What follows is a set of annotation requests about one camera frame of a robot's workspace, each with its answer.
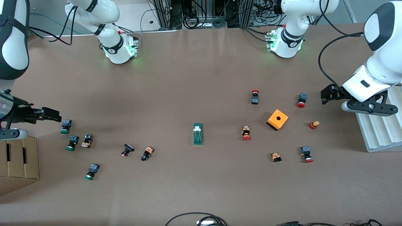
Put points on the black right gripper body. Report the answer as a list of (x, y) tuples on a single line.
[(19, 113)]

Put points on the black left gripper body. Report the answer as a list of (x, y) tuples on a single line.
[(338, 93)]

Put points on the green rail terminal block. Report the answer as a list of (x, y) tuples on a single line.
[(198, 138)]

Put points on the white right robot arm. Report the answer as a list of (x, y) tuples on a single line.
[(15, 47)]

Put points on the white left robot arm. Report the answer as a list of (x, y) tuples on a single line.
[(383, 62)]

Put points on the green push button blue block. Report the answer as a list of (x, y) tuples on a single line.
[(91, 171), (65, 126), (72, 142)]

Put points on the red push button blue block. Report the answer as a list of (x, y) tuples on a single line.
[(301, 100), (306, 154), (255, 99)]

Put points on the red yellow button head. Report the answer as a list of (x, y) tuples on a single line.
[(314, 125)]

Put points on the brown cardboard box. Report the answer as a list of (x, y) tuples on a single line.
[(19, 163)]

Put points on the white ribbed tray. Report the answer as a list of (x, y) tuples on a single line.
[(377, 131)]

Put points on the orange black contact block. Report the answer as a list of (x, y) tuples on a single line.
[(276, 156)]

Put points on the black square button red base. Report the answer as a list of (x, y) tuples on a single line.
[(127, 150)]

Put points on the red yellow emergency stop button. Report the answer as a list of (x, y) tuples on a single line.
[(246, 133)]

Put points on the black button orange block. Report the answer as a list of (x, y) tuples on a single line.
[(147, 153)]

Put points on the white plug adapter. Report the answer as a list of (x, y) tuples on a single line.
[(205, 223)]

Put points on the orange button enclosure box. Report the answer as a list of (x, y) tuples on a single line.
[(273, 121)]

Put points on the aluminium frame rack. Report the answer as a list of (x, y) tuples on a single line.
[(164, 14)]

